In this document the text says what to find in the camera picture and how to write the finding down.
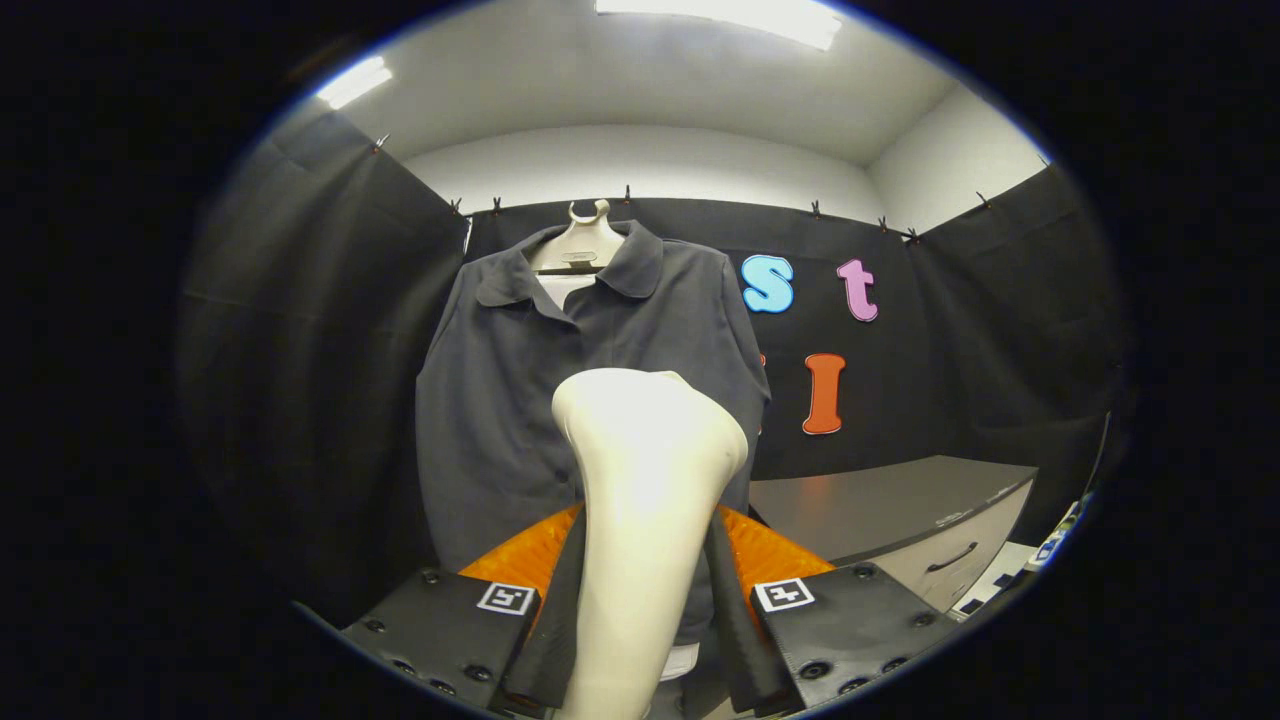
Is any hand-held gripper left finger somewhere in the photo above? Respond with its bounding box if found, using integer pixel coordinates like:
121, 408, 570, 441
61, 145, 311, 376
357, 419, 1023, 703
340, 500, 586, 716

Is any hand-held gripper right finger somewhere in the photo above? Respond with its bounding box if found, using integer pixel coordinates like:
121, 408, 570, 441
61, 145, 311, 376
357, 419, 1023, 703
705, 503, 963, 716

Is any dark grey button shirt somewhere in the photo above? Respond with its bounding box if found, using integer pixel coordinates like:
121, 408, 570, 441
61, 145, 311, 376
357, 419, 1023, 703
415, 220, 773, 651

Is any beige garment hanger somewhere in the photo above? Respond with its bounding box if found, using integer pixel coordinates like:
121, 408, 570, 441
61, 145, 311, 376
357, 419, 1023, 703
528, 199, 628, 276

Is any grey drawer cabinet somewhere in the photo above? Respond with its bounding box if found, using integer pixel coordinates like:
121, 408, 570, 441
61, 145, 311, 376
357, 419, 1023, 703
748, 455, 1041, 613

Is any white side table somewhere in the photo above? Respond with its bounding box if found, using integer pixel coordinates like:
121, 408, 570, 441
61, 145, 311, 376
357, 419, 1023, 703
950, 540, 1051, 616

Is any pile of small colourful items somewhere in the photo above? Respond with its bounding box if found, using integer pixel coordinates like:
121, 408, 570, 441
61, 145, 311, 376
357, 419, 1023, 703
1030, 493, 1093, 571

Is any white ironing board pad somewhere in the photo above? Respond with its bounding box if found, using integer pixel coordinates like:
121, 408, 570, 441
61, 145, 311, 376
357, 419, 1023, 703
538, 272, 703, 683

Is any row of backdrop clips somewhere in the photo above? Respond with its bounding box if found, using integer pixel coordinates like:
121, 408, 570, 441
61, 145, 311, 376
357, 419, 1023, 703
372, 135, 1051, 244

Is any small ceiling light panel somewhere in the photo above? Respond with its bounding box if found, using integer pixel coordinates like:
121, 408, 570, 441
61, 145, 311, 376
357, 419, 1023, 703
315, 55, 394, 111

